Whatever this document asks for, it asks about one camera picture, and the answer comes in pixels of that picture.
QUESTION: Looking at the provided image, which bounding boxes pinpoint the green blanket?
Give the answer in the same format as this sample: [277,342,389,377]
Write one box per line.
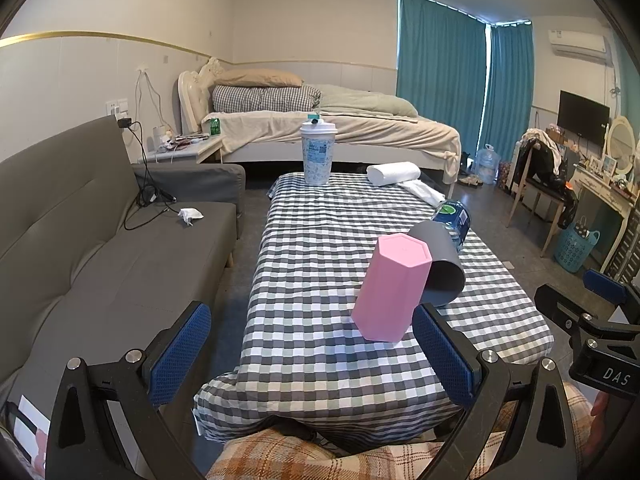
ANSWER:
[317,83,418,118]

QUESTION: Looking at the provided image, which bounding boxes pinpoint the person's plaid pants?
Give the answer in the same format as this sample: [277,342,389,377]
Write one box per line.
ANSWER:
[206,381,601,480]

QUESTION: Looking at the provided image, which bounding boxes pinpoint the white air conditioner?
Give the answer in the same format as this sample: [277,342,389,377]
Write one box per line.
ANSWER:
[547,29,614,66]

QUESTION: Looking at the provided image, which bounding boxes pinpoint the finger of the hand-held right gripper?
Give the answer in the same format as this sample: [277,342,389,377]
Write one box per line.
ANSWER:
[584,268,629,307]
[535,284,596,337]

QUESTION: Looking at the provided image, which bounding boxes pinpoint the checkered quilt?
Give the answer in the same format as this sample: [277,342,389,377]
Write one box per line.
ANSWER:
[211,85,322,113]

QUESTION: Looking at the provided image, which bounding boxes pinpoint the pink hexagonal cup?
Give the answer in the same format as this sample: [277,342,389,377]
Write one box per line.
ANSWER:
[351,233,433,345]

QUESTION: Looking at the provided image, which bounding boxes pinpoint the white cloth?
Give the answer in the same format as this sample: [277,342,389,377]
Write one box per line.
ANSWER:
[400,180,446,207]

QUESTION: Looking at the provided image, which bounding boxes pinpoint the wide teal curtain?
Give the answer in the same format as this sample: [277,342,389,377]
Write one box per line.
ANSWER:
[396,0,488,153]

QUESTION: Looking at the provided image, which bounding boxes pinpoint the beige pillow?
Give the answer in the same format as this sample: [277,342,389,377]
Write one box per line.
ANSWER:
[216,69,304,88]

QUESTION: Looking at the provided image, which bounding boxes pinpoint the table with checkered cloth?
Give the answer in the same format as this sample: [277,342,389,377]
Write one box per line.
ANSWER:
[192,172,551,443]

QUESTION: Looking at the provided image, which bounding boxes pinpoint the wooden chair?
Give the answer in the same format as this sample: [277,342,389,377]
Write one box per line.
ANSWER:
[506,130,578,257]

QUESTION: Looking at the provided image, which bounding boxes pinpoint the white bedside table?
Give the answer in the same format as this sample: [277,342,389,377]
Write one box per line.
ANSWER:
[137,134,224,165]

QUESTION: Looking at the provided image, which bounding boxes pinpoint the large water jug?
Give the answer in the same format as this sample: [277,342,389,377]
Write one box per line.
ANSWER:
[475,144,501,185]

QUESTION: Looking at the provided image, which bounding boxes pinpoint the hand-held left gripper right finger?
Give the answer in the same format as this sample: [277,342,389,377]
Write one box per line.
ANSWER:
[412,304,593,480]

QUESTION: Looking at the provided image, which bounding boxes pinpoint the white bed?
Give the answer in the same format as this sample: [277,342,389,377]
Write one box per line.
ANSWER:
[177,57,463,187]

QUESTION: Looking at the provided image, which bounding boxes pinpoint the narrow teal curtain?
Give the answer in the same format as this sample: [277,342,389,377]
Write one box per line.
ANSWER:
[482,21,533,161]

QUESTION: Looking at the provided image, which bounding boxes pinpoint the grey sofa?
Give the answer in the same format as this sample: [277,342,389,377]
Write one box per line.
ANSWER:
[0,115,247,461]

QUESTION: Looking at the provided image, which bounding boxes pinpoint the grey cup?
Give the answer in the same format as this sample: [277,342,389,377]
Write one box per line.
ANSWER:
[409,220,467,308]

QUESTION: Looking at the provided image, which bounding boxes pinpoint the black television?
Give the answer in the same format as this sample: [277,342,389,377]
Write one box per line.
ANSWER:
[557,90,611,151]

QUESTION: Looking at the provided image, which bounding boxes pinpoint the white patterned tumbler with lid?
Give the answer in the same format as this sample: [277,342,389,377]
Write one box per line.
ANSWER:
[300,115,338,186]

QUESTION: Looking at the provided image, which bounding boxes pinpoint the person's right hand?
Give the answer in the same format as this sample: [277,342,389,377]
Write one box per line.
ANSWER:
[588,391,614,457]

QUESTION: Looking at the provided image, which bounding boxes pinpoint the black charger cable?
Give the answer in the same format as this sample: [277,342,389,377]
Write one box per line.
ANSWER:
[116,117,177,231]

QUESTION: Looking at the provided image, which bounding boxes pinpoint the oval white mirror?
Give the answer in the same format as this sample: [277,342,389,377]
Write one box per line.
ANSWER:
[606,116,635,162]

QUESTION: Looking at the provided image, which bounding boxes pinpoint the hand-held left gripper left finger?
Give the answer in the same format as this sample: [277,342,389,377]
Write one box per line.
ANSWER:
[45,301,213,480]

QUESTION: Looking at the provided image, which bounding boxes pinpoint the blue label water bottle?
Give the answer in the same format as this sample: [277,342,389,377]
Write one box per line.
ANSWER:
[431,200,472,253]

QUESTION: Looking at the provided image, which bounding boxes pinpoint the white paper towel roll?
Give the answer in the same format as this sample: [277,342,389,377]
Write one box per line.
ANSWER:
[366,161,422,184]

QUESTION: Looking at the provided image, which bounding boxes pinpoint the blue laundry basket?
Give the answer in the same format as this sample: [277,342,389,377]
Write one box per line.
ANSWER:
[555,220,601,274]

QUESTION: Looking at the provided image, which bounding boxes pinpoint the pile of clothes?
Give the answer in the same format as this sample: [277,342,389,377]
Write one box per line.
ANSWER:
[520,128,570,186]

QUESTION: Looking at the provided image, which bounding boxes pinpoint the white vanity desk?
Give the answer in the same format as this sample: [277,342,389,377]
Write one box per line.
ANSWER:
[570,160,640,275]

